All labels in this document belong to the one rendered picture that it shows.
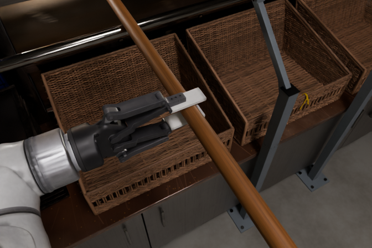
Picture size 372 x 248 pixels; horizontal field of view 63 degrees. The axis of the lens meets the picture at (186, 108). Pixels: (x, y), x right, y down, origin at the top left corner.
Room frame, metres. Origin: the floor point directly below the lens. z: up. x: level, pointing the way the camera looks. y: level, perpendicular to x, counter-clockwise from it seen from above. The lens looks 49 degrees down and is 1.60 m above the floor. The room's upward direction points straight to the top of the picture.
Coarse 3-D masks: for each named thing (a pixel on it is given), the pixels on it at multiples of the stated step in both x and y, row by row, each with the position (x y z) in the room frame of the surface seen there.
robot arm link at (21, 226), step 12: (0, 216) 0.15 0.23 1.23; (12, 216) 0.15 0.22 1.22; (24, 216) 0.15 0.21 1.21; (36, 216) 0.16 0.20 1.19; (0, 228) 0.13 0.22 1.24; (12, 228) 0.13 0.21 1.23; (24, 228) 0.14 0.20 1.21; (36, 228) 0.14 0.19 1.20; (0, 240) 0.11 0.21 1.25; (12, 240) 0.12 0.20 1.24; (24, 240) 0.12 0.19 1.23; (36, 240) 0.13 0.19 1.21; (48, 240) 0.14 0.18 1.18
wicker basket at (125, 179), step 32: (96, 64) 0.90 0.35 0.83; (128, 64) 0.95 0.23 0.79; (192, 64) 0.93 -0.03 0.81; (96, 96) 0.85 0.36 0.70; (64, 128) 0.62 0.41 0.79; (224, 128) 0.70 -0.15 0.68; (128, 160) 0.62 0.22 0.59; (160, 160) 0.53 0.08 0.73; (192, 160) 0.62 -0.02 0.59; (96, 192) 0.43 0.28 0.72; (128, 192) 0.47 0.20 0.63
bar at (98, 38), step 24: (216, 0) 0.76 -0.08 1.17; (240, 0) 0.79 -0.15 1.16; (264, 0) 0.82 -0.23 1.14; (144, 24) 0.66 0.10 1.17; (264, 24) 0.77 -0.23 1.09; (48, 48) 0.55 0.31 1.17; (72, 48) 0.57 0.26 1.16; (0, 72) 0.49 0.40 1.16; (288, 96) 0.62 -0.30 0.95; (360, 96) 0.86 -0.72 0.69; (264, 144) 0.64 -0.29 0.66; (336, 144) 0.85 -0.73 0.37; (264, 168) 0.62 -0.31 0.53; (312, 168) 0.87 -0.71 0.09; (240, 216) 0.63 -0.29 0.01
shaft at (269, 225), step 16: (112, 0) 0.71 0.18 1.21; (128, 16) 0.63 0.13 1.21; (128, 32) 0.59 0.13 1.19; (144, 48) 0.52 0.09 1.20; (160, 64) 0.46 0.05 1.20; (160, 80) 0.43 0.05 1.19; (176, 80) 0.42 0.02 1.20; (192, 112) 0.34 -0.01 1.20; (192, 128) 0.31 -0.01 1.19; (208, 128) 0.30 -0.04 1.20; (208, 144) 0.28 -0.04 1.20; (224, 160) 0.25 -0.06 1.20; (224, 176) 0.22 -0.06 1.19; (240, 176) 0.22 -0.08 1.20; (240, 192) 0.20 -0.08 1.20; (256, 192) 0.19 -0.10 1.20; (256, 208) 0.17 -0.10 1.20; (256, 224) 0.15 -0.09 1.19; (272, 224) 0.15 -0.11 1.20; (272, 240) 0.13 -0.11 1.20; (288, 240) 0.13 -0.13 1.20
